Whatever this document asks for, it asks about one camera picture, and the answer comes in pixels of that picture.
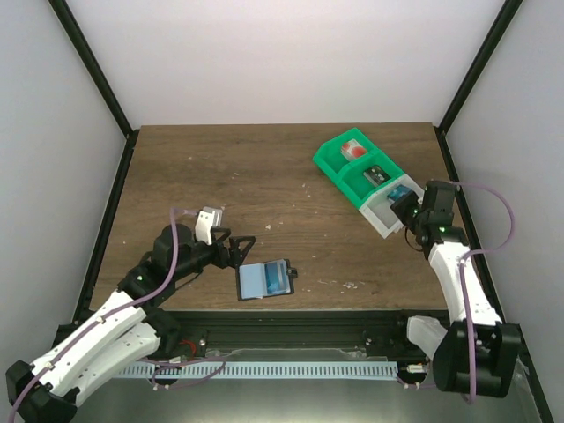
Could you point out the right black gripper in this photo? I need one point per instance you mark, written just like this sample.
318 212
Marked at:
399 206

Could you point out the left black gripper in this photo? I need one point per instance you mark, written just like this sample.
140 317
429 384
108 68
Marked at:
236 259

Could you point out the black card holder wallet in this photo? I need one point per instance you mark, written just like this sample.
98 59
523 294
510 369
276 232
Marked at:
250 281

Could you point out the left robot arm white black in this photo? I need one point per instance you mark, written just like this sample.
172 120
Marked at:
129 326

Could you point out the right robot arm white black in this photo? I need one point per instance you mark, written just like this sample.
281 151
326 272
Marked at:
476 355

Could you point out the black card in bin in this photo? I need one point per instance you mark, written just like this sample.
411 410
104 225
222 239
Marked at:
376 175

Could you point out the card inside holder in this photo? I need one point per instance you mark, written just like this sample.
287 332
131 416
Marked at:
276 278

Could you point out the red white card in bin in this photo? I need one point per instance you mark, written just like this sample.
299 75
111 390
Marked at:
352 150

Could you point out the green white sorting bin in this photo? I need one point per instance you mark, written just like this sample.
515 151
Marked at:
371 201

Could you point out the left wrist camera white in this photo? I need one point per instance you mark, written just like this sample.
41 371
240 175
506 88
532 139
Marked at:
207 219

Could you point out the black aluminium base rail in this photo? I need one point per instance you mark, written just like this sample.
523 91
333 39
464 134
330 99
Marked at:
348 329

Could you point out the light blue slotted cable duct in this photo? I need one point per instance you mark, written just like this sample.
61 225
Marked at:
330 370

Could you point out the right black frame post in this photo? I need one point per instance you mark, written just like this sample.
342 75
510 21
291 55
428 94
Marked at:
490 43

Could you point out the black frame post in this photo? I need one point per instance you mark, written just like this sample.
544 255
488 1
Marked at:
77 38
490 43

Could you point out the left black frame post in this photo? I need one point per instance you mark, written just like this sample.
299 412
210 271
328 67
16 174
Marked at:
77 38

